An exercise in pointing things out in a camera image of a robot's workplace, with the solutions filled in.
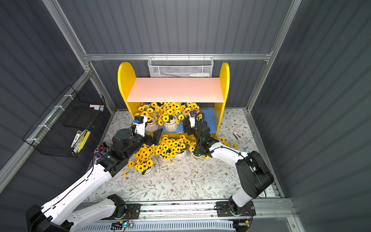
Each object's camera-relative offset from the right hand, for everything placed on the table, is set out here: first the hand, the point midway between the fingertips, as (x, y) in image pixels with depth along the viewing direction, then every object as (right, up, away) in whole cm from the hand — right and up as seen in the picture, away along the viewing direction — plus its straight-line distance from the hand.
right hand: (192, 118), depth 85 cm
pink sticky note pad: (-57, +7, +2) cm, 57 cm away
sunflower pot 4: (-4, +5, -6) cm, 8 cm away
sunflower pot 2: (-23, +4, -5) cm, 24 cm away
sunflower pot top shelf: (-15, -18, -4) cm, 23 cm away
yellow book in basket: (-53, -12, -15) cm, 56 cm away
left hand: (-19, -4, -15) cm, 25 cm away
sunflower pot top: (-7, -17, -4) cm, 19 cm away
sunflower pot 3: (-12, 0, -8) cm, 14 cm away
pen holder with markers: (-52, -18, -2) cm, 55 cm away
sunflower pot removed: (-28, -24, -6) cm, 37 cm away
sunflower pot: (+2, -21, +2) cm, 21 cm away
